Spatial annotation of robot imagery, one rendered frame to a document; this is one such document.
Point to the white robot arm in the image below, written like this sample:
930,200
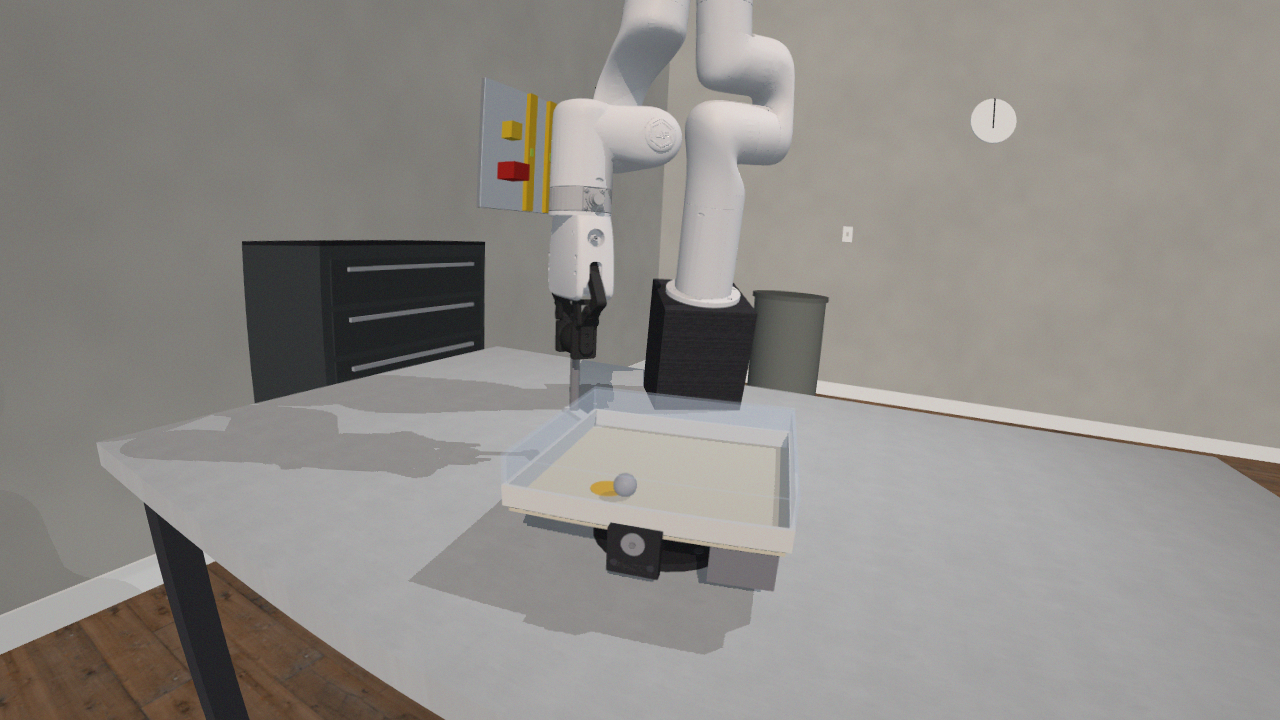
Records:
588,135

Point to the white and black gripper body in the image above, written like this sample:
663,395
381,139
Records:
571,253

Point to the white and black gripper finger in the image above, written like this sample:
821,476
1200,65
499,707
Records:
584,333
563,315

